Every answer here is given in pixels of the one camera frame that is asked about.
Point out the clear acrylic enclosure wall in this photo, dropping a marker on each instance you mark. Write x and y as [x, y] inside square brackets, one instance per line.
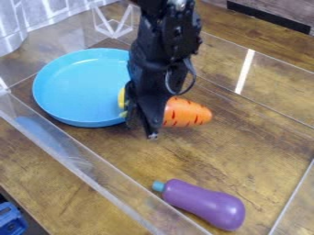
[83, 180]

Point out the yellow toy lemon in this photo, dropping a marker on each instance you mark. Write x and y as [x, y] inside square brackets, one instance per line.
[122, 98]

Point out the purple toy eggplant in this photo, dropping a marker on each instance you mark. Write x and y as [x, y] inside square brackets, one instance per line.
[220, 208]

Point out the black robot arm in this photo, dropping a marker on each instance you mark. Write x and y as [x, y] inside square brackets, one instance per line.
[159, 59]

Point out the white curtain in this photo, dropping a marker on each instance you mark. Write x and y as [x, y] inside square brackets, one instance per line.
[23, 16]

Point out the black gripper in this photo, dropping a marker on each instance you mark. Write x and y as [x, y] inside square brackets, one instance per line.
[155, 81]

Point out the black bar in background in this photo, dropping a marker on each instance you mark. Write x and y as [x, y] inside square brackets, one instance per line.
[281, 21]

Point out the blue object at corner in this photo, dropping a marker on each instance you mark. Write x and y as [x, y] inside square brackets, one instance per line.
[12, 222]

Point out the orange toy carrot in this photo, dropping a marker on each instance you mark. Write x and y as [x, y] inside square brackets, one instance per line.
[177, 113]

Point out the blue plastic plate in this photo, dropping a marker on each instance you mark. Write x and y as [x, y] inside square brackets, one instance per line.
[78, 85]

